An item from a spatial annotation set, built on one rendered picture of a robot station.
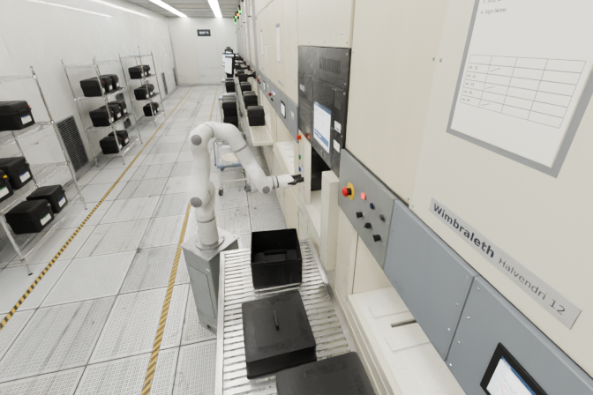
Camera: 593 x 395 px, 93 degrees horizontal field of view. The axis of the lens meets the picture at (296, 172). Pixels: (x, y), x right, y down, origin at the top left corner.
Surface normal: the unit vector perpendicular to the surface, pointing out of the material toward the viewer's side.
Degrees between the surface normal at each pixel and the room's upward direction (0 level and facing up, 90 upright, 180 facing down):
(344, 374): 0
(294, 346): 0
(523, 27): 90
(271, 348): 0
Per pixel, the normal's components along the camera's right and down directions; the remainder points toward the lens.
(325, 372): -0.01, -0.90
